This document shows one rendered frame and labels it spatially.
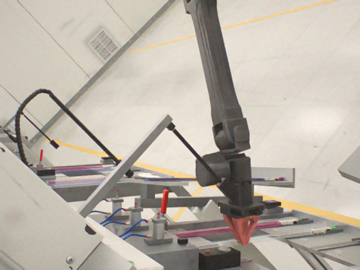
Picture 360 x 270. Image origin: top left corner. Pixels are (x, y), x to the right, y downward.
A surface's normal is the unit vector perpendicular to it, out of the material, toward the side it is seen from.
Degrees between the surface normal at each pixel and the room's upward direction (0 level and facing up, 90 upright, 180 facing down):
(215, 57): 74
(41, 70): 90
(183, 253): 90
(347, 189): 0
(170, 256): 90
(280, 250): 0
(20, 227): 90
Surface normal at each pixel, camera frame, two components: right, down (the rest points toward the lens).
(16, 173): 0.46, 0.06
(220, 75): 0.35, -0.22
